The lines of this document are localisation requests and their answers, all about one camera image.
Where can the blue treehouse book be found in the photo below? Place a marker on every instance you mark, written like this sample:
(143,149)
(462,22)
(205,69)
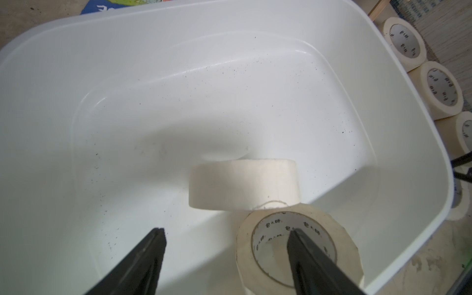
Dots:
(93,6)

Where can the masking tape roll eleven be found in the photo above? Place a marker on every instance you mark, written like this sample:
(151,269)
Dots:
(405,41)

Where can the white plastic storage box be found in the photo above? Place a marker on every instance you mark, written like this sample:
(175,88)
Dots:
(103,116)

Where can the masking tape roll four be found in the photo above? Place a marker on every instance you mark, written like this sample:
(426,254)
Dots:
(461,201)

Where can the wooden easel stand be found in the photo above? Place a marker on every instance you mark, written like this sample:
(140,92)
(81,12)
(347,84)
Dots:
(373,8)

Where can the masking tape roll three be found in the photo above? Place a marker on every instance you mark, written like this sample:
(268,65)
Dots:
(438,89)

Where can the masking tape roll eight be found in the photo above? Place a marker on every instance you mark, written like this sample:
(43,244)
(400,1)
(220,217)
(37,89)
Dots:
(249,185)

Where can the masking tape roll twelve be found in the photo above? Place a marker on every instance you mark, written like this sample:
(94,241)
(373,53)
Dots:
(456,134)

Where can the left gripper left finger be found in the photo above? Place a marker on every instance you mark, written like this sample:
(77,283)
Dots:
(138,273)

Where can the masking tape roll ten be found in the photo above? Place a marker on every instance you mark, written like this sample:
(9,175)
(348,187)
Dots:
(261,248)

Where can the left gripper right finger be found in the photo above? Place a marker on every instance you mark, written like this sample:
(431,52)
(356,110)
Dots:
(313,272)

